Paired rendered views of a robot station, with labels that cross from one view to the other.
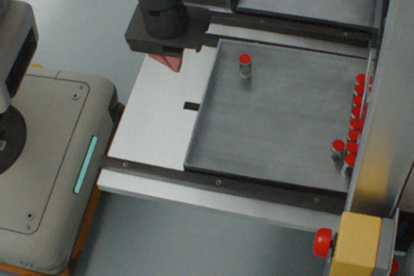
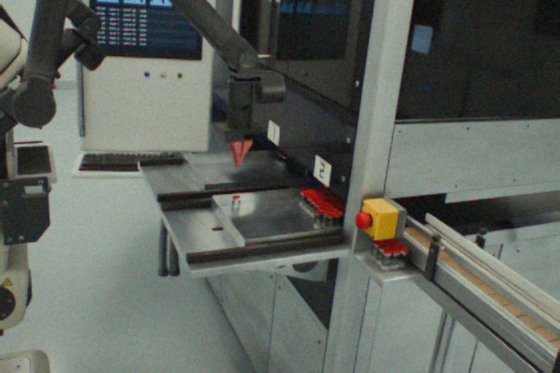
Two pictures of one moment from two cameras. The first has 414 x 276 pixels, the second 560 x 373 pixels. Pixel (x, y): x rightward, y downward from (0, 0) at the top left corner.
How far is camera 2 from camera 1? 0.93 m
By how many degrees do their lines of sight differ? 51
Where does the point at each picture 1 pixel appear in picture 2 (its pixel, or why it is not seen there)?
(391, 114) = (381, 111)
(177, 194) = (247, 260)
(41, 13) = not seen: outside the picture
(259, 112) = (258, 222)
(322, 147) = (306, 225)
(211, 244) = not seen: outside the picture
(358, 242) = (382, 205)
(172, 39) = (248, 128)
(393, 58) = (383, 70)
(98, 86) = (36, 354)
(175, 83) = (197, 223)
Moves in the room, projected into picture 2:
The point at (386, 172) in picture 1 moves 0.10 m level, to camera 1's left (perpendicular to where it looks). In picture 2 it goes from (379, 162) to (352, 170)
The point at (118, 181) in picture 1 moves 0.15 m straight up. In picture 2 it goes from (205, 266) to (208, 205)
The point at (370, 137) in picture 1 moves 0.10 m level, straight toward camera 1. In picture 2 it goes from (372, 133) to (393, 147)
